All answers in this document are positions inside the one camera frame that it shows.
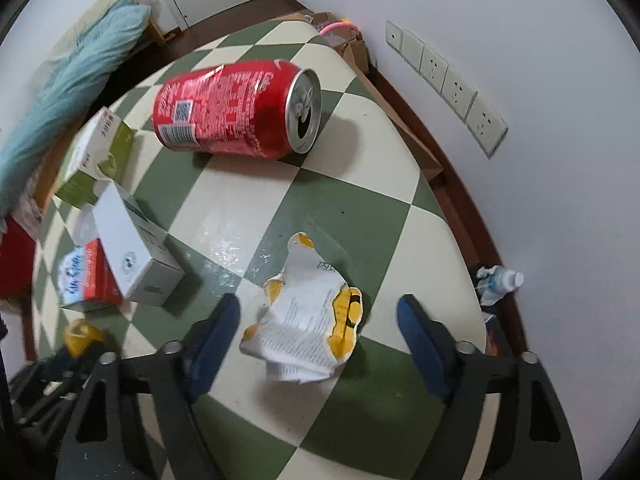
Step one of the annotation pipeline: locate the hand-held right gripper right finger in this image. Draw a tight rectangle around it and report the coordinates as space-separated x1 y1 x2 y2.
397 294 583 480

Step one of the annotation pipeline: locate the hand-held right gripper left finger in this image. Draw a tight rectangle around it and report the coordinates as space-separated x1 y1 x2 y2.
55 292 241 480

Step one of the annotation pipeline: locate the white cardboard box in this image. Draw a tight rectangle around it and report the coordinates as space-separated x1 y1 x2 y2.
92 181 186 307

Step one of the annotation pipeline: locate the clear plastic bottle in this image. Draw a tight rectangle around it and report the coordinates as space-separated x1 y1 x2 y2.
475 265 525 306

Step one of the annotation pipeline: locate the green white carton box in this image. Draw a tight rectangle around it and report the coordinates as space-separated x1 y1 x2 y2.
54 106 137 208

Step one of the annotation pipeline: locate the green cream checkered tablecloth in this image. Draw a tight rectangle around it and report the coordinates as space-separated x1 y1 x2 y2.
31 19 488 480

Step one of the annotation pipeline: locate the red white blue carton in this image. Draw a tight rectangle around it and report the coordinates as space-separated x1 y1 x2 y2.
57 238 123 312

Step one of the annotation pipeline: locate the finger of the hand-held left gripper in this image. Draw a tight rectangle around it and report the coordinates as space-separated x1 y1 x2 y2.
42 345 108 386

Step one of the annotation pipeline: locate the red bed sheet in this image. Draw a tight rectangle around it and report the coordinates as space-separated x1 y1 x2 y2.
0 216 38 301

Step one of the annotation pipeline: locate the open cardboard box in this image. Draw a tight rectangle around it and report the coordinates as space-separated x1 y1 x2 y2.
274 10 372 77

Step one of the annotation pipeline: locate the white yellow wrapper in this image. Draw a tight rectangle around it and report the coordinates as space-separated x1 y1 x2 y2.
239 232 363 383

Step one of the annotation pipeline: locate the clear plastic cup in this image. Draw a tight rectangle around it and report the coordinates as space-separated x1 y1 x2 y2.
70 207 98 251

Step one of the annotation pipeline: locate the red drink can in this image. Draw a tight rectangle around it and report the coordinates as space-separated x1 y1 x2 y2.
152 59 322 161

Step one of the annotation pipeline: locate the pink ring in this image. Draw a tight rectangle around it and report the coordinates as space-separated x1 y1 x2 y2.
319 21 361 37

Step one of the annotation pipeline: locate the light blue duvet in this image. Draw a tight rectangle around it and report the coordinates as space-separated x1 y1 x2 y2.
0 0 152 216

